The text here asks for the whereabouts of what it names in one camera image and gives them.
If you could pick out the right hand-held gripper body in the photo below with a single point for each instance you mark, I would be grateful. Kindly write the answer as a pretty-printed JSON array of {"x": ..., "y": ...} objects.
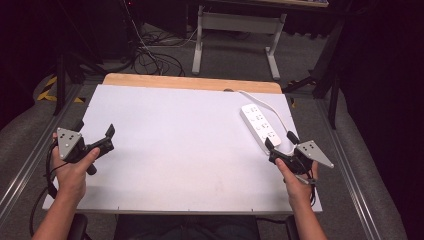
[{"x": 301, "y": 156}]

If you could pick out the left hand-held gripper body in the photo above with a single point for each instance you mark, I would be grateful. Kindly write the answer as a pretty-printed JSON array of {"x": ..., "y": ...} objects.
[{"x": 71, "y": 146}]

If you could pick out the white power strip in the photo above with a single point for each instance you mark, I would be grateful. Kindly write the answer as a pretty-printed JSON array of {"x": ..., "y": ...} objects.
[{"x": 261, "y": 126}]

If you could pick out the person's left hand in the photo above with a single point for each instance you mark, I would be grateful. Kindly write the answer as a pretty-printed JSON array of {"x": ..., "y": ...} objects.
[{"x": 74, "y": 175}]

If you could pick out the person's right hand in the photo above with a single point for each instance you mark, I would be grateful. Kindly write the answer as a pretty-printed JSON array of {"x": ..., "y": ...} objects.
[{"x": 298, "y": 185}]

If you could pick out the yellow black floor tape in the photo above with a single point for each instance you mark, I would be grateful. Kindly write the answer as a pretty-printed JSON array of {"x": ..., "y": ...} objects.
[{"x": 50, "y": 91}]

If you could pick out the black metal stand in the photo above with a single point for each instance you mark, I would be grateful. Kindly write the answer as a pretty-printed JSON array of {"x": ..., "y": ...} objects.
[
  {"x": 61, "y": 66},
  {"x": 328, "y": 66}
]

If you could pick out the white board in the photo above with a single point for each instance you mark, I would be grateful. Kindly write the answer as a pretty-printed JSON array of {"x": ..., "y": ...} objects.
[{"x": 173, "y": 146}]

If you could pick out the black chair armrest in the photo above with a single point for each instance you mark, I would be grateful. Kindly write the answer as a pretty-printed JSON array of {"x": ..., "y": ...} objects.
[{"x": 78, "y": 227}]

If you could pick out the wooden table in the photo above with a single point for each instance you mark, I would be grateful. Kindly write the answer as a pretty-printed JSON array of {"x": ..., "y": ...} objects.
[{"x": 186, "y": 82}]

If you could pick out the grey metal desk frame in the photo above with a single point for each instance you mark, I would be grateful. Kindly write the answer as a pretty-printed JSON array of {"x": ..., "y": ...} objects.
[{"x": 233, "y": 23}]

